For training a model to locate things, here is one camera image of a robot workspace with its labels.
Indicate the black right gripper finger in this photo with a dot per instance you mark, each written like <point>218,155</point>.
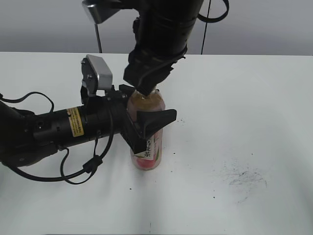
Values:
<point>145,89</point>

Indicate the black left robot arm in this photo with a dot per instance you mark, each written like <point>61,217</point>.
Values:
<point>26,138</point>

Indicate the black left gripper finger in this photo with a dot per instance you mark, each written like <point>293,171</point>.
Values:
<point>151,122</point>
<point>127,90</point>

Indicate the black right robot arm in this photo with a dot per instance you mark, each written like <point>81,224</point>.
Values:
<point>161,33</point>

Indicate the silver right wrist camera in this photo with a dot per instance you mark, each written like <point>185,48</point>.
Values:
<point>99,11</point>

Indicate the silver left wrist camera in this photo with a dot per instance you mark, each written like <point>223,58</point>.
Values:
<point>97,76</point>

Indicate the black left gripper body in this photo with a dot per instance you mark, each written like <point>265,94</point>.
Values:
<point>105,115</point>

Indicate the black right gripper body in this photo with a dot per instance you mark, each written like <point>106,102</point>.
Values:
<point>147,69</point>

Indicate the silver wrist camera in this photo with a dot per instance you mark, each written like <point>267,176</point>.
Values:
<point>97,76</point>
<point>99,11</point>

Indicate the peach oolong tea bottle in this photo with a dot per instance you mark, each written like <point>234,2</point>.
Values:
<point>149,159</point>

